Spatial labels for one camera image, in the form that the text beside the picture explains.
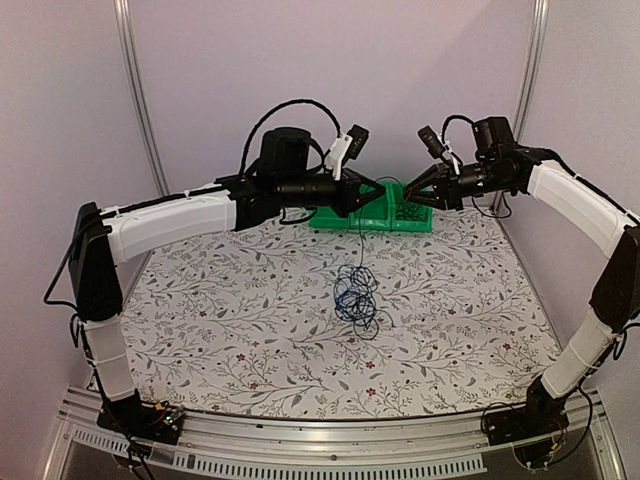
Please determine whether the green bin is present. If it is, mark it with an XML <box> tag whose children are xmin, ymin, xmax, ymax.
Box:
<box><xmin>309</xmin><ymin>207</ymin><xmax>350</xmax><ymax>230</ymax></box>
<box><xmin>389</xmin><ymin>183</ymin><xmax>433</xmax><ymax>233</ymax></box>
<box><xmin>349</xmin><ymin>182</ymin><xmax>394</xmax><ymax>232</ymax></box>

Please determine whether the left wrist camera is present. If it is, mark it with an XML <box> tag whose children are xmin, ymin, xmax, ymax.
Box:
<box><xmin>325</xmin><ymin>124</ymin><xmax>370</xmax><ymax>181</ymax></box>

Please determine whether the thin black cable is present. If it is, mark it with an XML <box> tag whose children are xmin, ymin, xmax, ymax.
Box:
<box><xmin>395</xmin><ymin>197</ymin><xmax>431</xmax><ymax>224</ymax></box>
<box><xmin>374</xmin><ymin>175</ymin><xmax>426</xmax><ymax>221</ymax></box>

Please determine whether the black cable tangle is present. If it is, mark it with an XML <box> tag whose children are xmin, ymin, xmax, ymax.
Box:
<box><xmin>332</xmin><ymin>187</ymin><xmax>389</xmax><ymax>341</ymax></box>

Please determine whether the right aluminium post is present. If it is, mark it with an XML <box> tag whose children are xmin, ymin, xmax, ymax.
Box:
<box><xmin>513</xmin><ymin>0</ymin><xmax>550</xmax><ymax>140</ymax></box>

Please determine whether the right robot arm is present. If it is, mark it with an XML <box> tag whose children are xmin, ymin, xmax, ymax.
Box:
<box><xmin>404</xmin><ymin>116</ymin><xmax>639</xmax><ymax>442</ymax></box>

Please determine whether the aluminium post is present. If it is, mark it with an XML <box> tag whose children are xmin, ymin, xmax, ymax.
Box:
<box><xmin>113</xmin><ymin>0</ymin><xmax>170</xmax><ymax>195</ymax></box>
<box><xmin>513</xmin><ymin>0</ymin><xmax>550</xmax><ymax>140</ymax></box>

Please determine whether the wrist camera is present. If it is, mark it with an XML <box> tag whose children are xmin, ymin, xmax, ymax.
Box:
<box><xmin>325</xmin><ymin>124</ymin><xmax>370</xmax><ymax>181</ymax></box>
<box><xmin>417</xmin><ymin>126</ymin><xmax>463</xmax><ymax>175</ymax></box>

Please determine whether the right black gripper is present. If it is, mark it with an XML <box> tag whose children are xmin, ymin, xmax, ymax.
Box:
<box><xmin>405</xmin><ymin>159</ymin><xmax>512</xmax><ymax>211</ymax></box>

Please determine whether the front aluminium rail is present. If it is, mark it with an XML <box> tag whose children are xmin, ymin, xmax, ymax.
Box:
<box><xmin>44</xmin><ymin>387</ymin><xmax>631</xmax><ymax>479</ymax></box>

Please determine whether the floral table mat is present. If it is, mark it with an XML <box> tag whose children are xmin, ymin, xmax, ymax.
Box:
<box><xmin>122</xmin><ymin>210</ymin><xmax>559</xmax><ymax>419</ymax></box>

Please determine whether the blue cable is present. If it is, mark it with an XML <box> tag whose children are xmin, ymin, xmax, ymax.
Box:
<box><xmin>334</xmin><ymin>284</ymin><xmax>374</xmax><ymax>319</ymax></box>

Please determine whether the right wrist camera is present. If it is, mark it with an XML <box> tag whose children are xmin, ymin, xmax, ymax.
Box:
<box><xmin>417</xmin><ymin>126</ymin><xmax>463</xmax><ymax>175</ymax></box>

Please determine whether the middle green bin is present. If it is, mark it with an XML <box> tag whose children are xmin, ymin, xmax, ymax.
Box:
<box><xmin>349</xmin><ymin>182</ymin><xmax>394</xmax><ymax>232</ymax></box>

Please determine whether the right green bin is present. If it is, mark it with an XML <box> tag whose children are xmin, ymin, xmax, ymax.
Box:
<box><xmin>389</xmin><ymin>183</ymin><xmax>433</xmax><ymax>233</ymax></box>

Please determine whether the left aluminium post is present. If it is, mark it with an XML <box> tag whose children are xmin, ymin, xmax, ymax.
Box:
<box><xmin>113</xmin><ymin>0</ymin><xmax>170</xmax><ymax>195</ymax></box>

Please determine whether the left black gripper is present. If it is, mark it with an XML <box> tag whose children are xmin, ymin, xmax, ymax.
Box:
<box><xmin>279</xmin><ymin>169</ymin><xmax>387</xmax><ymax>219</ymax></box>

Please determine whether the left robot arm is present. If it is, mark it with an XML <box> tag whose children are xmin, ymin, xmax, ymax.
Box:
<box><xmin>58</xmin><ymin>125</ymin><xmax>385</xmax><ymax>434</ymax></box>

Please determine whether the left green bin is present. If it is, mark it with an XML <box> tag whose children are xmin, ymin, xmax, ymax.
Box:
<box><xmin>309</xmin><ymin>207</ymin><xmax>350</xmax><ymax>230</ymax></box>

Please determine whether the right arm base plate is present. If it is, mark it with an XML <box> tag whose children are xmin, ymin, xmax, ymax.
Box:
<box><xmin>480</xmin><ymin>402</ymin><xmax>569</xmax><ymax>446</ymax></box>

